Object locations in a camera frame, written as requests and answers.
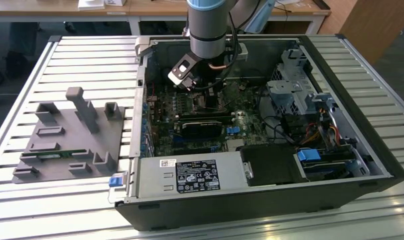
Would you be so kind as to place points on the CPU socket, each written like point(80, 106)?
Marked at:
point(196, 101)

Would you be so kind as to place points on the green motherboard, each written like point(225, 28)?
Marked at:
point(248, 120)

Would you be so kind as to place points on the black graphics card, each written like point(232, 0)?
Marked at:
point(201, 128)

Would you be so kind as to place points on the blue motherboard connector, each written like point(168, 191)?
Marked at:
point(233, 130)

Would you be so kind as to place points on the grey perforated drive cage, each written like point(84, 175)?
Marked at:
point(282, 100)

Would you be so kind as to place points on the silver chipset heatsink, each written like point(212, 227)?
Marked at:
point(236, 144)

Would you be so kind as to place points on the pale blue teach pendant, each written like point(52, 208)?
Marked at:
point(263, 17)

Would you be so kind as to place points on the black plastic shroud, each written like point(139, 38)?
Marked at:
point(271, 165)

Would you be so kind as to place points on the grey power supply unit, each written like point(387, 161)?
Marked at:
point(155, 175)

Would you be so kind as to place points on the white box dark print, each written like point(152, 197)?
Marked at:
point(116, 2)

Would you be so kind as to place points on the white cardboard box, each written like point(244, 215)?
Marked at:
point(91, 5)

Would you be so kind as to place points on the grey parts rack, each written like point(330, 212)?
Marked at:
point(71, 140)

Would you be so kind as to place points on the blue case latch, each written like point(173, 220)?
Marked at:
point(116, 181)

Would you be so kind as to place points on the wooden cabinet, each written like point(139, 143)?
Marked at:
point(372, 25)

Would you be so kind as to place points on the black grey PC case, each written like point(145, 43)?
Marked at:
point(221, 212)

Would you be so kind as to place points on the green RAM stick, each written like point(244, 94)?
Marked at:
point(55, 153)

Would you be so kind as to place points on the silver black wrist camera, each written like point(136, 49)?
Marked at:
point(184, 67)

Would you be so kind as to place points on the wooden desk white frame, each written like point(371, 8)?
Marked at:
point(155, 10)

